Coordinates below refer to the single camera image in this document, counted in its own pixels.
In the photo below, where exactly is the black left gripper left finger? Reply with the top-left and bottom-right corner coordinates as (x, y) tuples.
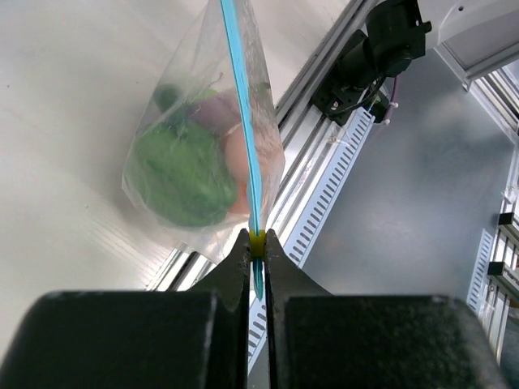
(1, 231), (251, 388)

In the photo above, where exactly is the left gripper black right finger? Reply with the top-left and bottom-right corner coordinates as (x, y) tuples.
(264, 231), (508, 388)

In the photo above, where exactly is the orange tomato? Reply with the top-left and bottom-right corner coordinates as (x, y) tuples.
(228, 181), (250, 215)

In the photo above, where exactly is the green bell pepper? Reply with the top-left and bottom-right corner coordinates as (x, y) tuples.
(123, 120), (238, 228)

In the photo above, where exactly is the clear zip top bag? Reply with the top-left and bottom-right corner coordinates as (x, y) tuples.
(121, 0), (287, 303)

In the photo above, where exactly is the brown egg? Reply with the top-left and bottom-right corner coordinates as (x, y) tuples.
(224, 128), (285, 182)

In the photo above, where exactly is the purple eggplant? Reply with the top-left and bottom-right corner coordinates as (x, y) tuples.
(189, 89), (241, 137)

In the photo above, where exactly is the white slotted cable duct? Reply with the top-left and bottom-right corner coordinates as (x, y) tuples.
(247, 109), (376, 374)

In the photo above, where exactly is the background aluminium frame shelf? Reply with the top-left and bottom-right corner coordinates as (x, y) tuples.
(466, 61), (518, 360)

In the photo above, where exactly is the aluminium mounting rail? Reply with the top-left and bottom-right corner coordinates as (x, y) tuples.
(145, 0), (382, 293)

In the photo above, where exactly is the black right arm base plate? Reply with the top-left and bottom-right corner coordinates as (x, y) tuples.
(311, 29), (386, 126)

